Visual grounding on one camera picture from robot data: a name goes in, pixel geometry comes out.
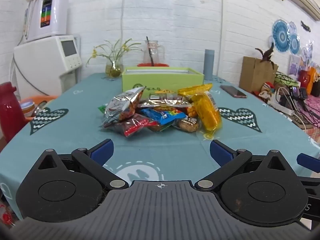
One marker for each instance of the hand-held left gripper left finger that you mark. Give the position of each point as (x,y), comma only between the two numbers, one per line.
(101,152)

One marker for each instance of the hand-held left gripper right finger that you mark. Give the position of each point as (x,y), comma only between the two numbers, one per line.
(221,152)

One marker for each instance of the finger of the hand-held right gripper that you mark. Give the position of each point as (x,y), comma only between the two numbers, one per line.
(308,162)

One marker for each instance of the pile of assorted snack bags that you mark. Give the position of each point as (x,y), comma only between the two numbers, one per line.
(160,115)

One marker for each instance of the green cardboard box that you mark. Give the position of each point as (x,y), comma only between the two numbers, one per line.
(160,82)

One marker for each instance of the pink patterned cloth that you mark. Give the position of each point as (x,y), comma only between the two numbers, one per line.
(313,105)

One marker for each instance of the white power strip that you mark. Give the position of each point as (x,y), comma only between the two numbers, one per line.
(281,108)

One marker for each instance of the smartphone with pink case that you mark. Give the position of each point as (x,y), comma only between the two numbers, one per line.
(233,91)

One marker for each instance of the small doll figure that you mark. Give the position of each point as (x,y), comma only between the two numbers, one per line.
(266,92)

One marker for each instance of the orange plastic basin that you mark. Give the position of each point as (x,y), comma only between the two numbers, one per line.
(48,98)

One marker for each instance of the brown cardboard box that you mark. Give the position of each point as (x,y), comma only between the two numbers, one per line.
(252,75)

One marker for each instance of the blue and white bowl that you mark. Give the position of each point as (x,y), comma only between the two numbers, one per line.
(27,107)

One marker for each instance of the grey-blue tumbler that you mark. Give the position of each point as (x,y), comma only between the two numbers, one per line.
(209,65)

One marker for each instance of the red thermos jug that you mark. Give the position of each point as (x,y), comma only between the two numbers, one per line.
(10,112)

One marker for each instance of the yellow-flowered green plant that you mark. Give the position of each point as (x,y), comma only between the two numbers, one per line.
(117,48)

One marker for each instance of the white appliance with screen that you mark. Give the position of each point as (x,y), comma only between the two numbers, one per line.
(42,62)

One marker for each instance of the dark maroon plant ornament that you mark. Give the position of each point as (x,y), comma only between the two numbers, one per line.
(266,53)

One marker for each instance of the black stirring stick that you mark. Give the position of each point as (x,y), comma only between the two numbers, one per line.
(150,52)

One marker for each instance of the clear glass pitcher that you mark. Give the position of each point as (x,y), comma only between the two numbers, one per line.
(157,52)

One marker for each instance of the medium blue patterned plate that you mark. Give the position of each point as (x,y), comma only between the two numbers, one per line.
(294,43)

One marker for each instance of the large blue patterned plate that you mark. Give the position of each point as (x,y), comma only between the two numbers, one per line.
(280,33)

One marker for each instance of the white water purifier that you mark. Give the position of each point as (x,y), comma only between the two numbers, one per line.
(53,15)

